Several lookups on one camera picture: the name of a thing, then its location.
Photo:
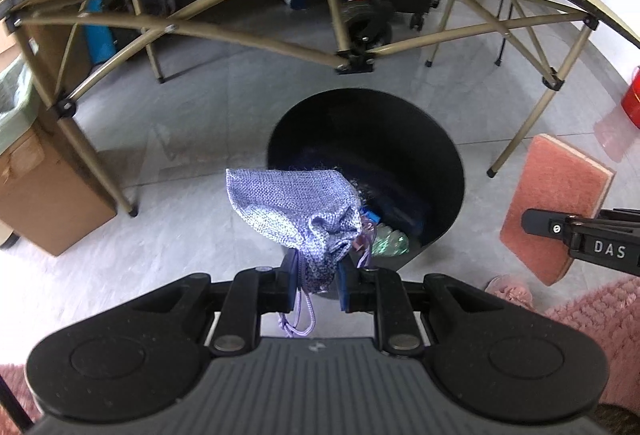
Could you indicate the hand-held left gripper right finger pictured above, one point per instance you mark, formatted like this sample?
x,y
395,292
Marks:
x,y
344,287

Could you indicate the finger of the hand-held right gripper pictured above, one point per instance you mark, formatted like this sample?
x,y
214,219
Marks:
x,y
545,222

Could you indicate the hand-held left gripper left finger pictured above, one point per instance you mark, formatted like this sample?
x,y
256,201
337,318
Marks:
x,y
290,280

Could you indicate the pink sponge block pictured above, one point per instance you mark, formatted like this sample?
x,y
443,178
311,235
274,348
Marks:
x,y
555,185

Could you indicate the black trash bin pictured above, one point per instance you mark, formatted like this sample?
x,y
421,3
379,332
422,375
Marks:
x,y
400,140

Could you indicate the pink fluffy slipper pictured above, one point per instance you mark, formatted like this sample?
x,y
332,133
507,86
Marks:
x,y
510,292

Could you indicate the pink fluffy rug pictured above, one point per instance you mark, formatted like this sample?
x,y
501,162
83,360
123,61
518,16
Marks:
x,y
600,330
17,390

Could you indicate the red container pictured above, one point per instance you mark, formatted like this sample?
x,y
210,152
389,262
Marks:
x,y
632,100

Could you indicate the tan folding table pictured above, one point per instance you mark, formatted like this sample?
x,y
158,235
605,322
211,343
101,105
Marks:
x,y
100,165

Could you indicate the brown cardboard box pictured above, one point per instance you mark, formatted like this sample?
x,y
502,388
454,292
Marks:
x,y
45,205

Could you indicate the black stand leg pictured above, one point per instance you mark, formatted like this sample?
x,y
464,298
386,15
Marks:
x,y
12,405

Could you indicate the bin with green liner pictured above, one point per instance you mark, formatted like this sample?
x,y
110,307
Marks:
x,y
15,110

